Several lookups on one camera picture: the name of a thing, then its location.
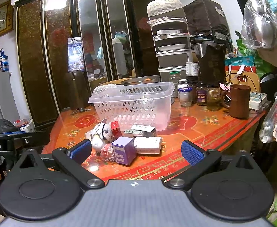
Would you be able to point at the dark mirrored wardrobe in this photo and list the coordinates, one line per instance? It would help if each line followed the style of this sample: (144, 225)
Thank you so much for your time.
(32, 63)

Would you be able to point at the white face mask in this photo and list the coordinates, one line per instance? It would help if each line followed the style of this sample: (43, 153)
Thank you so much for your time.
(100, 134)

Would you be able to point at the brown mug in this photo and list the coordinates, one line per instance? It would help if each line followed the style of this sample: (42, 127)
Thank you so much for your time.
(239, 100)

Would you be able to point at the red snack packet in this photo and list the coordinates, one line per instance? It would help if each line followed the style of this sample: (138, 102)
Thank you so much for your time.
(106, 151)

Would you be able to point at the green shopping bag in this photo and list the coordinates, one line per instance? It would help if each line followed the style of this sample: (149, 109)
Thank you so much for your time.
(247, 59)

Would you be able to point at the blue lid jar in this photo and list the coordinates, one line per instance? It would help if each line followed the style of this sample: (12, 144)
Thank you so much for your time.
(185, 97)

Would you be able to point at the clear plastic basket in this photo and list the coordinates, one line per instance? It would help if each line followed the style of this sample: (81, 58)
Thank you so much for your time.
(152, 113)

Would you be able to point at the white box device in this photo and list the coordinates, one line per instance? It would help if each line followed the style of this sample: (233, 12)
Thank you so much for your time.
(258, 99)

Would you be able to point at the black bag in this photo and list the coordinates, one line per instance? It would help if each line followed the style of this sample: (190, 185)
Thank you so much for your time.
(3, 125)

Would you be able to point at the white mesh food cover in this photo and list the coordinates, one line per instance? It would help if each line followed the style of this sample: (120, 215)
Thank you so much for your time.
(103, 89)

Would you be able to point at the white flat box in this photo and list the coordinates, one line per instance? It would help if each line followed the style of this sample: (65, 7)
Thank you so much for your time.
(148, 144)

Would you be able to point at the small white carton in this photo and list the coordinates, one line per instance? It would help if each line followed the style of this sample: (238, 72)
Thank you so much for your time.
(149, 132)

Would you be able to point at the dark jar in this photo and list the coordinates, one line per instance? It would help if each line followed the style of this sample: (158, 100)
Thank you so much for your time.
(193, 89)

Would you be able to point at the bottle with white label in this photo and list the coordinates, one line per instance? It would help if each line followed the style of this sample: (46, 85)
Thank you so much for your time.
(192, 69)

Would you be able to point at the silver patterned box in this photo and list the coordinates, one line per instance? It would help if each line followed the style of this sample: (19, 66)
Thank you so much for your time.
(129, 131)

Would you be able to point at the purple box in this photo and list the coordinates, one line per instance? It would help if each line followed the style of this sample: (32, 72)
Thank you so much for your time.
(123, 150)

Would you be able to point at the red shopping bag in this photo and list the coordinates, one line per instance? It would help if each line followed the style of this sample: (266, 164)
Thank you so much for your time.
(247, 69)

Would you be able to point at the small red box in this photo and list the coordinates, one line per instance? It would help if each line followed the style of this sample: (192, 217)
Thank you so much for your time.
(116, 127)

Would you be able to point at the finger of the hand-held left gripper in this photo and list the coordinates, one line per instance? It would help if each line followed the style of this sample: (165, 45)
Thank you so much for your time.
(11, 133)

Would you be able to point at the large dark wrapped box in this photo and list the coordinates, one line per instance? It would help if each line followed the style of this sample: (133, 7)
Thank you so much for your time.
(204, 16)

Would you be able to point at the plastic bag with ladle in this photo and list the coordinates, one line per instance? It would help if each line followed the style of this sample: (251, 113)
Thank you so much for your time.
(259, 26)

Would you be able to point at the white lid jar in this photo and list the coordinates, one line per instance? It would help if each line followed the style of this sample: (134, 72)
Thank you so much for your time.
(182, 83)

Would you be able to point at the amber glass jar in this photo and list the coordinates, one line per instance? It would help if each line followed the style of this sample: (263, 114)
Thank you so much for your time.
(213, 98)

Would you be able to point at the wooden board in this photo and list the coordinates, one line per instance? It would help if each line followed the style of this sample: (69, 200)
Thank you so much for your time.
(249, 80)

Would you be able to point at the glass bowl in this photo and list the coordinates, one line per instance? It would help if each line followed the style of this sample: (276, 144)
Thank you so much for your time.
(138, 80)

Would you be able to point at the tall dark wrapped appliance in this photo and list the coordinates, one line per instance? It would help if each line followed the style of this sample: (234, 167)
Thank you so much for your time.
(213, 63)

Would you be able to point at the white tiered food rack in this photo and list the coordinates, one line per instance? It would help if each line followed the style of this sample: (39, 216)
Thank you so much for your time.
(169, 59)

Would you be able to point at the hanging printed packet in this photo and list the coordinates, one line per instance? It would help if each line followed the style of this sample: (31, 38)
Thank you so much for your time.
(75, 54)

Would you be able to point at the orange fruit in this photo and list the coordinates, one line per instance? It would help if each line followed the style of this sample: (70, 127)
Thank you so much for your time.
(148, 78)

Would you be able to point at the bunch of keys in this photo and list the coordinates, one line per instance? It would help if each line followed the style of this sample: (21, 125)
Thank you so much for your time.
(79, 110)

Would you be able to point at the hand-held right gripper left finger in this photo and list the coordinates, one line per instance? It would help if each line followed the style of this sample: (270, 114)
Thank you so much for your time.
(80, 150)

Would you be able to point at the jar with purple label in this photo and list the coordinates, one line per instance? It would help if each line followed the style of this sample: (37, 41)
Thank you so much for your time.
(202, 97)

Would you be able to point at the blue bottle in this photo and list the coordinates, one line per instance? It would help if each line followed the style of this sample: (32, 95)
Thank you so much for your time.
(4, 61)

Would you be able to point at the glass jar green lid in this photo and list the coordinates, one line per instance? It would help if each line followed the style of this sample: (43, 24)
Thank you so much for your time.
(174, 78)

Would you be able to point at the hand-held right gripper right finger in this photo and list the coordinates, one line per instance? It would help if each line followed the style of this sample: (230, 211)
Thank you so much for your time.
(191, 152)

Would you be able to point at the dark brown thermos jug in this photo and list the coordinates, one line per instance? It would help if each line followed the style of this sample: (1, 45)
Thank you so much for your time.
(78, 89)

